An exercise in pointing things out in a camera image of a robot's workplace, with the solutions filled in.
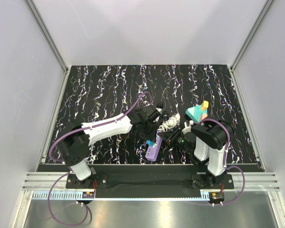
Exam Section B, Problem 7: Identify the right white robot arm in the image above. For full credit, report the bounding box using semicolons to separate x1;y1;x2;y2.
158;117;235;188

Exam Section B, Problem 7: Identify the black power strip cable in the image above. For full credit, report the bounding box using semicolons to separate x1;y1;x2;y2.
156;101;171;119

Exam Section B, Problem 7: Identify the small orange plug adapter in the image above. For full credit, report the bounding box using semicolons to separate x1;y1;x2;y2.
200;101;209;111

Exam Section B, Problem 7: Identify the light blue plug adapter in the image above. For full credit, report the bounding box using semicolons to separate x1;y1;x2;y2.
147;140;155;147

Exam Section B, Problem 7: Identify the aluminium frame rail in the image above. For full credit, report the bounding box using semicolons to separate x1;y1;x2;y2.
231;172;280;191

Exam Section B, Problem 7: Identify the teal triangular power strip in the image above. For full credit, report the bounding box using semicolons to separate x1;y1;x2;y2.
185;105;208;123

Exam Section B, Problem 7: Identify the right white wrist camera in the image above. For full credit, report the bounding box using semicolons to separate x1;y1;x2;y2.
182;120;195;135

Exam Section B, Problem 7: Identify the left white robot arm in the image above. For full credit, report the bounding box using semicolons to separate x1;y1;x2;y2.
55;103;163;188

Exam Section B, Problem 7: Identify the pink plug adapter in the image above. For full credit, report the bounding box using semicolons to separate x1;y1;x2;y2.
201;113;208;120

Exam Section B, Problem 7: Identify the white cable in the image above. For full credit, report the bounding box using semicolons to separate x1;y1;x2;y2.
156;113;181;133

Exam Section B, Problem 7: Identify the white slotted cable duct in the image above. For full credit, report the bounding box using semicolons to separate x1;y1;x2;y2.
32;191;95;200

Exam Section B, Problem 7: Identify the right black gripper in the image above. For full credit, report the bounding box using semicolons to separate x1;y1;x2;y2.
158;126;192;155

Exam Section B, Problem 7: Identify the purple power strip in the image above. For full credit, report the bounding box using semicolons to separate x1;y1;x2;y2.
145;136;162;162

